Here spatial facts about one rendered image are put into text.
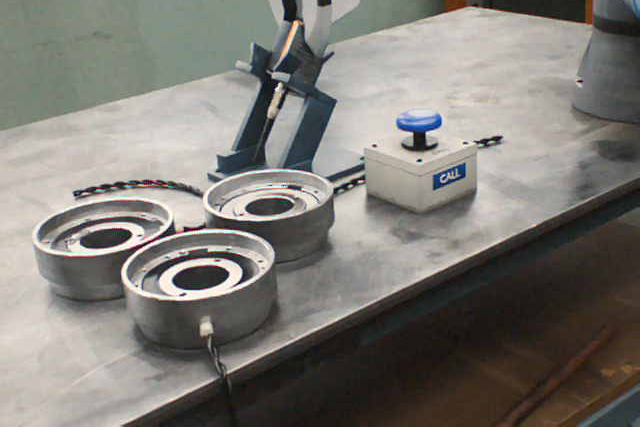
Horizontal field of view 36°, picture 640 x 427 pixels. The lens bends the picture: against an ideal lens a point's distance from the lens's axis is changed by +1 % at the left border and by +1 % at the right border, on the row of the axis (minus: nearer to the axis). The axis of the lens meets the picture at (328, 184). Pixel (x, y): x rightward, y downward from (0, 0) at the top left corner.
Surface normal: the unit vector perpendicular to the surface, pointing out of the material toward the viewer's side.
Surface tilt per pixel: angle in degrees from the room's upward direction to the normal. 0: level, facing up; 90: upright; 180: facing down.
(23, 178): 0
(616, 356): 0
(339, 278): 0
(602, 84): 72
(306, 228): 90
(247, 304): 90
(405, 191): 90
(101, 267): 90
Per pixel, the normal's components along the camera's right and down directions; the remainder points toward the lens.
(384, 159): -0.77, 0.29
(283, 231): 0.26, 0.35
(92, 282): -0.01, 0.38
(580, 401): -0.07, -0.92
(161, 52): 0.64, 0.25
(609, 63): -0.77, -0.01
